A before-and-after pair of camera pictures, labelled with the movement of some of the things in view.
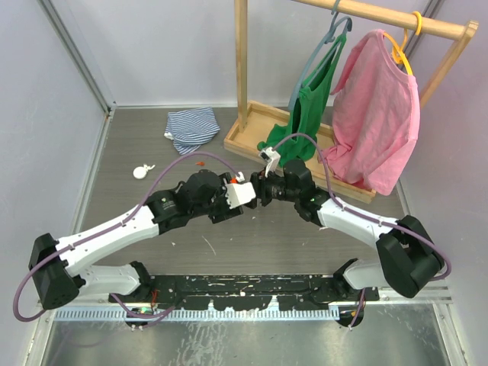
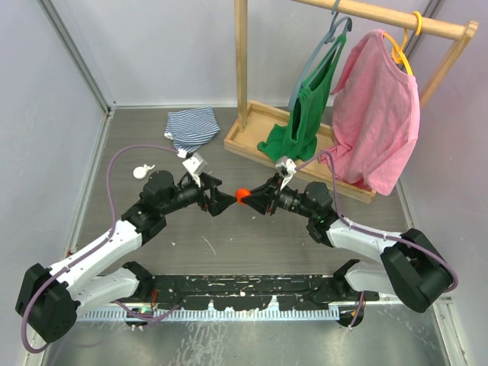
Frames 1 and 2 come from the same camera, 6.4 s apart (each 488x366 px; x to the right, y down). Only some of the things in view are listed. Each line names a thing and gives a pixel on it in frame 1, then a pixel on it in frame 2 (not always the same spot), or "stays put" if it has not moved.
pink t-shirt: x=376 y=116 stays put
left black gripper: x=225 y=212 → x=208 y=183
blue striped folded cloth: x=191 y=128 stays put
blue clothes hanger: x=326 y=39 stays put
